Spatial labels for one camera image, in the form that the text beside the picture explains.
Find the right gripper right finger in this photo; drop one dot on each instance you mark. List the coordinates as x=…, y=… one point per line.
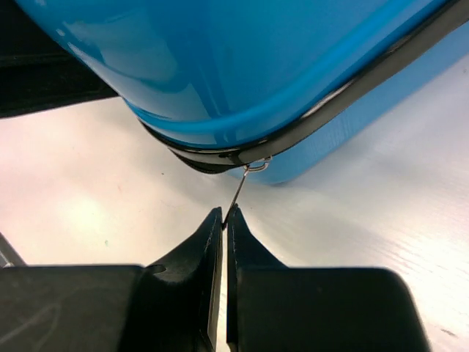
x=272, y=307

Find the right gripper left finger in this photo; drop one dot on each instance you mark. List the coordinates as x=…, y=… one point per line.
x=169, y=305

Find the silver zipper pull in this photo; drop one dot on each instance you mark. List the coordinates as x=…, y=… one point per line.
x=257, y=166

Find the blue hard-shell suitcase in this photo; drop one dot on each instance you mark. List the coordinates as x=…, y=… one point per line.
x=226, y=84

